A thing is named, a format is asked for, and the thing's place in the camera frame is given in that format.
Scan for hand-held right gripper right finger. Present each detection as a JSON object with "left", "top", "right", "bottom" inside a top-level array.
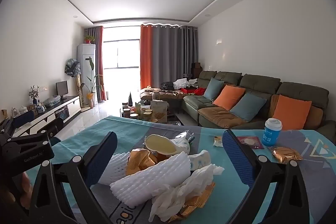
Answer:
[{"left": 222, "top": 130, "right": 311, "bottom": 224}]

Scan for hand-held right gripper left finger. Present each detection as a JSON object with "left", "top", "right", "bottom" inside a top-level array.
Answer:
[{"left": 28, "top": 131, "right": 118, "bottom": 224}]

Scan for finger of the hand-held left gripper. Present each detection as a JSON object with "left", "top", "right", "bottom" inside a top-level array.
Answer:
[
  {"left": 10, "top": 110, "right": 36, "bottom": 131},
  {"left": 39, "top": 117, "right": 65, "bottom": 141}
]

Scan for white tissue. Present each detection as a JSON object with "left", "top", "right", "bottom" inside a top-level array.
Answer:
[{"left": 150, "top": 164, "right": 225, "bottom": 222}]

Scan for person's left hand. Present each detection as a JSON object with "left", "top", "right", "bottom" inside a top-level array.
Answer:
[{"left": 0, "top": 172, "right": 31, "bottom": 205}]

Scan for white black TV cabinet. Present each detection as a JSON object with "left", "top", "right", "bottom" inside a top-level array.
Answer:
[{"left": 10, "top": 95, "right": 82, "bottom": 138}]

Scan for white foam fruit net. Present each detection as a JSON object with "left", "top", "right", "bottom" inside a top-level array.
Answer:
[
  {"left": 110, "top": 153, "right": 192, "bottom": 201},
  {"left": 98, "top": 151, "right": 132, "bottom": 186}
]

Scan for black built-in appliance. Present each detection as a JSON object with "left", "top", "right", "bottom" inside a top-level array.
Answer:
[{"left": 54, "top": 106, "right": 71, "bottom": 119}]

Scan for red pink flat packet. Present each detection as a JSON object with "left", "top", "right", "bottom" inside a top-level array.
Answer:
[{"left": 236, "top": 135, "right": 265, "bottom": 149}]

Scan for clear plastic bag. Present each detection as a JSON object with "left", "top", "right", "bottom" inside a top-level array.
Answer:
[{"left": 43, "top": 95, "right": 62, "bottom": 107}]

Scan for plant in blue vase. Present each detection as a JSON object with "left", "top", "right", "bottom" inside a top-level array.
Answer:
[{"left": 28, "top": 85, "right": 40, "bottom": 105}]

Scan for rattan floor stand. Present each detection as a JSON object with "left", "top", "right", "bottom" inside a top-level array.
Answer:
[{"left": 76, "top": 74, "right": 91, "bottom": 112}]

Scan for gold foil wrapper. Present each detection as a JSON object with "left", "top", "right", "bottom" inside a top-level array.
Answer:
[
  {"left": 168, "top": 182, "right": 216, "bottom": 223},
  {"left": 272, "top": 147, "right": 303, "bottom": 164},
  {"left": 126, "top": 148, "right": 158, "bottom": 176}
]

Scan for teal grey printed tablecloth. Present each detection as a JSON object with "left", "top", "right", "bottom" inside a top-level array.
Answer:
[{"left": 26, "top": 115, "right": 336, "bottom": 224}]

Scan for black monitor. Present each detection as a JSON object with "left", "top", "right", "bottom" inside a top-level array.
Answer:
[{"left": 56, "top": 80, "right": 69, "bottom": 101}]

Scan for blue white lidded cup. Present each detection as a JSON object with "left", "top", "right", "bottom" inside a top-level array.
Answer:
[{"left": 262, "top": 118, "right": 282, "bottom": 147}]

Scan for blue cushion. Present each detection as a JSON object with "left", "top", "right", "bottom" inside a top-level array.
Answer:
[
  {"left": 203, "top": 77, "right": 226, "bottom": 102},
  {"left": 230, "top": 93, "right": 267, "bottom": 122}
]

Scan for silver foil wrapper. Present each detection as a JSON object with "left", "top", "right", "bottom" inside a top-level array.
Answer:
[{"left": 173, "top": 130, "right": 196, "bottom": 146}]

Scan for tall plant in yellow pot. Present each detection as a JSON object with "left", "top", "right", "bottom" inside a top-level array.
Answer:
[{"left": 80, "top": 56, "right": 104, "bottom": 109}]

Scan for cloth covered fan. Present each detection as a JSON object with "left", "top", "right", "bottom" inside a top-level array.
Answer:
[{"left": 64, "top": 58, "right": 81, "bottom": 79}]

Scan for orange cushion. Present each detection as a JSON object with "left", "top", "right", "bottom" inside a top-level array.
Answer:
[
  {"left": 268, "top": 94, "right": 313, "bottom": 130},
  {"left": 213, "top": 84, "right": 246, "bottom": 111}
]

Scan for green sofa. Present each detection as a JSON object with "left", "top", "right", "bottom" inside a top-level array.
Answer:
[{"left": 182, "top": 70, "right": 336, "bottom": 135}]

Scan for dark glass coffee table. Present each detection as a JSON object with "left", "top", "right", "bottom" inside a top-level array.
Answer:
[{"left": 119, "top": 102, "right": 185, "bottom": 125}]

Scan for kraft paper snack bag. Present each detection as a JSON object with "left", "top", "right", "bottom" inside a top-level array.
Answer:
[{"left": 150, "top": 100, "right": 168, "bottom": 122}]

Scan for narrow grey orange curtain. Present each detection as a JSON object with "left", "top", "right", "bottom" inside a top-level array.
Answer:
[{"left": 86, "top": 26, "right": 105, "bottom": 102}]

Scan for red cloth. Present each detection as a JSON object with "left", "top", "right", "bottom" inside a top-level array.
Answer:
[{"left": 180, "top": 86, "right": 208, "bottom": 96}]

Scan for white standing air conditioner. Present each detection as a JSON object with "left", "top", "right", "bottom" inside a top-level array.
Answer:
[{"left": 77, "top": 43, "right": 96, "bottom": 106}]

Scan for brown leather ottoman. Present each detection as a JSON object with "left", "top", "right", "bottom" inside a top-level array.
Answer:
[{"left": 140, "top": 86, "right": 187, "bottom": 101}]

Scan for pile of white clothes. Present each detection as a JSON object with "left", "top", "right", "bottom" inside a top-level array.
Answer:
[{"left": 173, "top": 78, "right": 198, "bottom": 89}]

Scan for stacked cardboard boxes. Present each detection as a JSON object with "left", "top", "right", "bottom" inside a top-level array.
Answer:
[{"left": 190, "top": 63, "right": 202, "bottom": 80}]

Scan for window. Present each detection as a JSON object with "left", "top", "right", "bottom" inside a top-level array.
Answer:
[{"left": 102, "top": 26, "right": 141, "bottom": 104}]

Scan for wide orange grey curtain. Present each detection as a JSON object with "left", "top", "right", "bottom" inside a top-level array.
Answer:
[{"left": 140, "top": 23, "right": 198, "bottom": 89}]

